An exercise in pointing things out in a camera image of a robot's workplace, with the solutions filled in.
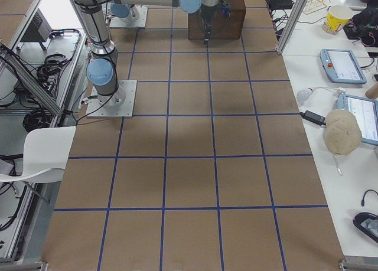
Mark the blue teach pendant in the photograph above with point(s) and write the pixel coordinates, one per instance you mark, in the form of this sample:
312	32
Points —
365	111
341	66

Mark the aluminium frame post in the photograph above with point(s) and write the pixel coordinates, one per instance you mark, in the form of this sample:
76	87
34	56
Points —
290	25

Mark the beige cap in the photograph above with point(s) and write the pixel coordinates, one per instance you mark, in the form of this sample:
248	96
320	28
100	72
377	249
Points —
342	134

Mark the lower blue teach pendant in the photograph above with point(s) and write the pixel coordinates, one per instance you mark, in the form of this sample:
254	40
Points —
365	111

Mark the dark wooden drawer cabinet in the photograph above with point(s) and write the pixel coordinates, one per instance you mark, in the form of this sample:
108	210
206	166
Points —
233	30

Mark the upper blue teach pendant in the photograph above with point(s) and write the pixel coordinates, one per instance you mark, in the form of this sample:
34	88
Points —
341	66

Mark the black case with glasses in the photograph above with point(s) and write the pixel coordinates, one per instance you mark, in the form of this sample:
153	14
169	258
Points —
367	223

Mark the grey control box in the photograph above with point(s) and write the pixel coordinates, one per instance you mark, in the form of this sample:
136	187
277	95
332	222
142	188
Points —
38	30

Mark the white plastic chair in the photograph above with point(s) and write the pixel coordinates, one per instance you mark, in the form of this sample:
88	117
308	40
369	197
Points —
45	155

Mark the black power adapter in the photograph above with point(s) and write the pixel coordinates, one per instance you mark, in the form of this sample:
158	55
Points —
313	118

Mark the yellow popcorn bucket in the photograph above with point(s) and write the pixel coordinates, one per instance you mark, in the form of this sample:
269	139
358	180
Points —
337	17

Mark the white light bulb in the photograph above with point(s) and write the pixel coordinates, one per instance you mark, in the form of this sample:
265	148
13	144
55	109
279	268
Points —
303	95

